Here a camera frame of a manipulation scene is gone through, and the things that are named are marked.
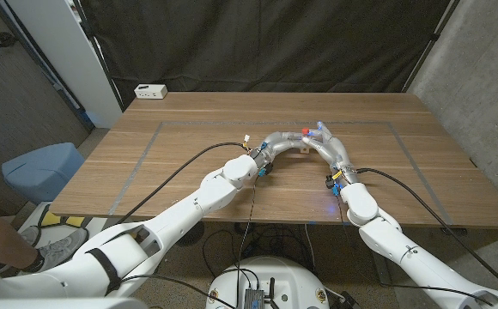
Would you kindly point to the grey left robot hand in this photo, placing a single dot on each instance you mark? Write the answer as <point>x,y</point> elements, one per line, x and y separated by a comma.
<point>277,141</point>

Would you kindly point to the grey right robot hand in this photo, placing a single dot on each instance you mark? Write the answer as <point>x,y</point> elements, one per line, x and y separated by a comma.
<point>337,150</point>

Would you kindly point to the wooden block with holes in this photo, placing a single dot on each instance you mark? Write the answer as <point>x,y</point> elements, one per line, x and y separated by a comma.
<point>304,149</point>

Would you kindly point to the wooden screw with red head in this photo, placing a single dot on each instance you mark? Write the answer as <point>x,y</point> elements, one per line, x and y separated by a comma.
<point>305,131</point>

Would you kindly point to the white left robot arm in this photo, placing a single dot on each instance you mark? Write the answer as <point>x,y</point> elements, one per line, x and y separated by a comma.
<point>197,206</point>

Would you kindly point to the grey tape outline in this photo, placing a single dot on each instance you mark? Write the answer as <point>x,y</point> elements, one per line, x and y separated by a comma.
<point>210,123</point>

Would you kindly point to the black backdrop curtain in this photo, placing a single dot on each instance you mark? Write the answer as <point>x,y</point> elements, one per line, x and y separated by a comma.
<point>253,43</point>

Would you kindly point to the round black floor fan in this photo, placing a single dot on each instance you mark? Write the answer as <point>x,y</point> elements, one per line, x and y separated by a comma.
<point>194,235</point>

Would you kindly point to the grey table leg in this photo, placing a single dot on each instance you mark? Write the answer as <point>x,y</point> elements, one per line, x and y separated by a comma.
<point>381,270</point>

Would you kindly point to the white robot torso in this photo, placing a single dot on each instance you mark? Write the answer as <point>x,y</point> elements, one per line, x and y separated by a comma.
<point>270,270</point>

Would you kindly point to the white power strip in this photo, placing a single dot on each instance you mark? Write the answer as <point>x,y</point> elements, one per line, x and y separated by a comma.
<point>150,91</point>

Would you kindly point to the black backdrop stand pole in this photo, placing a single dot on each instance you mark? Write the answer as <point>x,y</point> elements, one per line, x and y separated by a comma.
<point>103,64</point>
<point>434,36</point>

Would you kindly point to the black antenna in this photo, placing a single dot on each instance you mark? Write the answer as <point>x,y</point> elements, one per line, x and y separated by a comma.
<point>271,292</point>

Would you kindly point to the grey electronics box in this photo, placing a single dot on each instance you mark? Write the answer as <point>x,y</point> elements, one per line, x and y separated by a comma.
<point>254,298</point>

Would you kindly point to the white cabinet panel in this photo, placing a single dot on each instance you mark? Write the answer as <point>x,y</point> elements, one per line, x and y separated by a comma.
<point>68,56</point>

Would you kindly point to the blue-grey plastic bin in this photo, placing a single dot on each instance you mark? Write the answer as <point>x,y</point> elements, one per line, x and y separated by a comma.
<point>38,171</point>

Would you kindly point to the grey sneaker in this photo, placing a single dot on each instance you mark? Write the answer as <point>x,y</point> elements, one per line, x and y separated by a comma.
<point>60,249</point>

